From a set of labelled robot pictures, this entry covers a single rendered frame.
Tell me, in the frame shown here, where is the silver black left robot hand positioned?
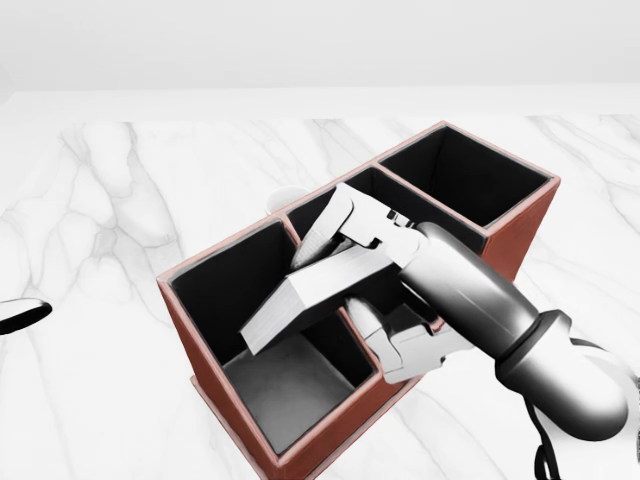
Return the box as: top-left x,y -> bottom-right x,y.
0,297 -> 54,337

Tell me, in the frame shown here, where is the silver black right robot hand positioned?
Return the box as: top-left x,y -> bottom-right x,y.
289,182 -> 541,386

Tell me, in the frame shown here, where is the white book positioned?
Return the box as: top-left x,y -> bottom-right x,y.
238,248 -> 402,356

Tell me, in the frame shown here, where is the red-brown desk caddy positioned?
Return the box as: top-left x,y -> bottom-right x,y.
156,119 -> 562,480

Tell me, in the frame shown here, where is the white mug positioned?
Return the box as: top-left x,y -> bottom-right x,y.
265,186 -> 307,217

